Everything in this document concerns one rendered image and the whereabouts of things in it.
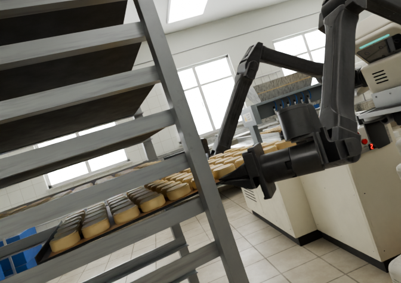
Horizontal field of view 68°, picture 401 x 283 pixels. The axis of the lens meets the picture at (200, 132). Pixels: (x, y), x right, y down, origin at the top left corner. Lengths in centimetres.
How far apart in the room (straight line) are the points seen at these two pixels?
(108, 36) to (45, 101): 16
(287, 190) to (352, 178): 71
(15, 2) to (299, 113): 53
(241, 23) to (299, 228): 432
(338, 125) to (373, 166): 136
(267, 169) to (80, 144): 34
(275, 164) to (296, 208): 197
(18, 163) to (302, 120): 49
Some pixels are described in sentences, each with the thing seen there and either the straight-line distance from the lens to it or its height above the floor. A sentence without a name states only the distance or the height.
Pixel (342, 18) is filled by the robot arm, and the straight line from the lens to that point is 78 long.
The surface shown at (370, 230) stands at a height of 27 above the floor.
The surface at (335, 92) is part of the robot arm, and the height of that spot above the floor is 108.
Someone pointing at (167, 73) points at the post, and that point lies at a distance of 57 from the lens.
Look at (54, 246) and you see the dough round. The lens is 62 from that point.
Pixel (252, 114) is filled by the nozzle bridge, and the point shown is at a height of 111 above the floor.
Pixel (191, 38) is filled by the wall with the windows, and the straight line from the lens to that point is 574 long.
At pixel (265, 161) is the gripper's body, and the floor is 100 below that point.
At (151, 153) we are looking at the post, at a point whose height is 108.
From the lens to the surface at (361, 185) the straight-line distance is 194.
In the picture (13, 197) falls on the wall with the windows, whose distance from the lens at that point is 583.
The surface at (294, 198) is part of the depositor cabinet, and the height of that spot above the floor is 38.
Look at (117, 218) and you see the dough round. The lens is 61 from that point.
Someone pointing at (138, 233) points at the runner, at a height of 96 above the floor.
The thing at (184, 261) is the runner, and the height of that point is 88.
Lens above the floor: 109
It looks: level
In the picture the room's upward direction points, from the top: 19 degrees counter-clockwise
